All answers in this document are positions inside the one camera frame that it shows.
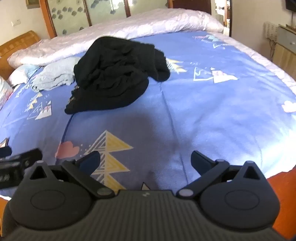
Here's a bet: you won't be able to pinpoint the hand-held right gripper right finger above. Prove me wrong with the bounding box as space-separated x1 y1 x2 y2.
177 151 266 200

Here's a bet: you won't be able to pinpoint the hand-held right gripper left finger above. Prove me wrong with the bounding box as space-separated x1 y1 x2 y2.
29 151 115 200

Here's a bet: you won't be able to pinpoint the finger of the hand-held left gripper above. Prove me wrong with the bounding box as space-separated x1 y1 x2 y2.
14 148 43 169

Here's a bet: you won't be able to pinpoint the black pants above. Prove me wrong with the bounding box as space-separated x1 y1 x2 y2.
64 36 171 115

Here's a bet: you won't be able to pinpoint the blue printed bed sheet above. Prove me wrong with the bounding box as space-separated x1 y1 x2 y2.
0 31 296 192

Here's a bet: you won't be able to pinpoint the white pillow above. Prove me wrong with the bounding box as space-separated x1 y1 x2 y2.
8 64 40 85

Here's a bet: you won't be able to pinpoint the light blue cloth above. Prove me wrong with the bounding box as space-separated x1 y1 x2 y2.
31 57 81 92

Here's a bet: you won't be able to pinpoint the light wooden headboard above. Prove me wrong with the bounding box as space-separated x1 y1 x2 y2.
0 30 41 80

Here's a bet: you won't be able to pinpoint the white quilt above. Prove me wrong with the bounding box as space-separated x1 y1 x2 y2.
7 8 225 67

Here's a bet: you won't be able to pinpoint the wooden side cabinet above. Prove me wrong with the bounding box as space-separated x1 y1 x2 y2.
275 24 296 71

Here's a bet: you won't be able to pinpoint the wardrobe with patterned glass doors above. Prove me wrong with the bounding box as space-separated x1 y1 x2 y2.
39 0 171 39

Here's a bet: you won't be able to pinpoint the white power strip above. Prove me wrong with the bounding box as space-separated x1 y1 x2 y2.
264 22 279 40

